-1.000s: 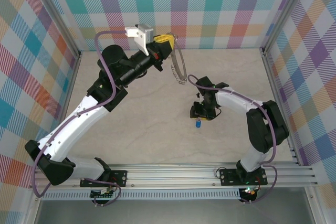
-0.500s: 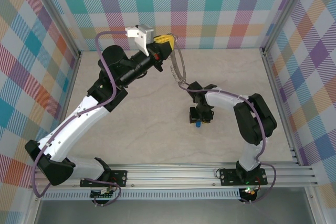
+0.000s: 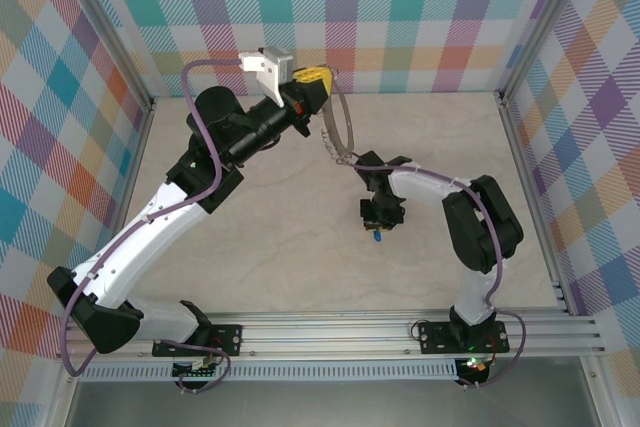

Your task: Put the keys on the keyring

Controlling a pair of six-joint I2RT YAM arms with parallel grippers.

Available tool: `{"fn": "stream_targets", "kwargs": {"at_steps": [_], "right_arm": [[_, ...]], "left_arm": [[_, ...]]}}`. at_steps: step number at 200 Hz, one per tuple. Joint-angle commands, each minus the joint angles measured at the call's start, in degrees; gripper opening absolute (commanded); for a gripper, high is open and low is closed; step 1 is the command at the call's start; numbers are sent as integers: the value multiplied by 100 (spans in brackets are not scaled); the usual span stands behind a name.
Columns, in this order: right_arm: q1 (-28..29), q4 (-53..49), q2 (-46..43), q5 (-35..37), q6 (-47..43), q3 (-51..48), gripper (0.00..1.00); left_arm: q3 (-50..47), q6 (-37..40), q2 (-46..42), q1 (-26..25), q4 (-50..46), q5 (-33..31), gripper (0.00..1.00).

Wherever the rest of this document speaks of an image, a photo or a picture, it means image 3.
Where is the metal band with split rings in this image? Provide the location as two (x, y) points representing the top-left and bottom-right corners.
(319, 79), (357, 168)

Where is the grey metal panel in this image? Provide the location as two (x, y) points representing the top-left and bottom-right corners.
(64, 379), (601, 427)

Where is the small black circuit board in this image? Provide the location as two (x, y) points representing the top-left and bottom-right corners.
(172, 356), (225, 381)

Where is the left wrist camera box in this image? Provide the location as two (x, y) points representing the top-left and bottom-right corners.
(237, 45), (294, 109)

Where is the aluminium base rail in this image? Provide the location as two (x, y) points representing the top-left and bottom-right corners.
(54, 309), (609, 363)

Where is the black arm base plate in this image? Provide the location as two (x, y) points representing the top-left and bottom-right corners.
(152, 322), (245, 359)
(417, 319), (511, 356)

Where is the aluminium side rail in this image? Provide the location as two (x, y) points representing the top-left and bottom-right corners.
(87, 96), (157, 323)
(497, 90), (576, 316)

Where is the white slotted cable duct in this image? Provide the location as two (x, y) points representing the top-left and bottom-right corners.
(78, 359), (459, 382)

